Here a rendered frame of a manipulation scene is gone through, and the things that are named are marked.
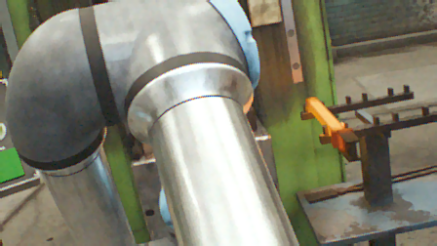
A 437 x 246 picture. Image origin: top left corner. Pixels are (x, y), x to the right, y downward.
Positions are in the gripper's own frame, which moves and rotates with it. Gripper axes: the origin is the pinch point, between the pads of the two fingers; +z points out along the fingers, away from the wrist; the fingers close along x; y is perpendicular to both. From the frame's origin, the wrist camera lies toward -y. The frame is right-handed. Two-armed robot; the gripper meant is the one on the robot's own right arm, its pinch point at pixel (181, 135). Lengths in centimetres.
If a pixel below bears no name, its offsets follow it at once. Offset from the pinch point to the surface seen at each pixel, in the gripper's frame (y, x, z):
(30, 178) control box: 5.7, -38.9, 11.4
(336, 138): 6.8, 31.9, -4.0
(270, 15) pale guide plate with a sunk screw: -19, 30, 38
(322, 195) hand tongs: 31, 33, 22
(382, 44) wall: 73, 293, 575
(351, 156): 8.6, 32.2, -11.9
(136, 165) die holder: 11.0, -14.6, 21.5
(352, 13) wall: 20, 256, 583
